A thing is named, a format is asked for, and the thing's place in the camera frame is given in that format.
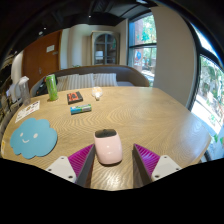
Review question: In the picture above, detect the striped cushion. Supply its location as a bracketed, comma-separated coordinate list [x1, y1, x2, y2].
[93, 72, 119, 88]
[56, 73, 96, 92]

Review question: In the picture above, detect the pink computer mouse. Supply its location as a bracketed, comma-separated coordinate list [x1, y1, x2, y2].
[93, 128, 124, 166]

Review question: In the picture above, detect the arched glass-door cabinet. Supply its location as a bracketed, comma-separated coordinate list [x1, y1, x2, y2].
[90, 30, 121, 66]

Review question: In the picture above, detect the small blue-green packet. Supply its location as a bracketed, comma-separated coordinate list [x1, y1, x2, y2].
[69, 103, 93, 116]

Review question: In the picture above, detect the blue cloud-shaped mouse pad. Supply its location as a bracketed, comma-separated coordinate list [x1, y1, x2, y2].
[9, 117, 59, 160]

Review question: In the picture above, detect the green drink can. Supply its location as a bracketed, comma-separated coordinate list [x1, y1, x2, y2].
[45, 73, 59, 102]

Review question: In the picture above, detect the black bag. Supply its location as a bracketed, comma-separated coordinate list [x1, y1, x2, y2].
[34, 77, 58, 97]

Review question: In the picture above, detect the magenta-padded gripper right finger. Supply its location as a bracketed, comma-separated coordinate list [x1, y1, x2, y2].
[132, 143, 183, 187]

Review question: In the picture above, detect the white sticker sheet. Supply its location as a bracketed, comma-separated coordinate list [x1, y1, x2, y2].
[14, 100, 41, 124]

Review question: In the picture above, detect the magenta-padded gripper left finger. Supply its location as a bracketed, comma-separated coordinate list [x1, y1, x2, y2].
[45, 143, 97, 188]

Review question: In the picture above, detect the brown curved bench sofa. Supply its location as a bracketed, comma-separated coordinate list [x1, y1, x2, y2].
[29, 64, 151, 98]

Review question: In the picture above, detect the wooden door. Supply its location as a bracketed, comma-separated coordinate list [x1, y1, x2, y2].
[21, 29, 63, 91]

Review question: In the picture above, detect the clear shaker bottle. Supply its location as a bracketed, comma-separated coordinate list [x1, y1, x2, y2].
[17, 75, 32, 107]

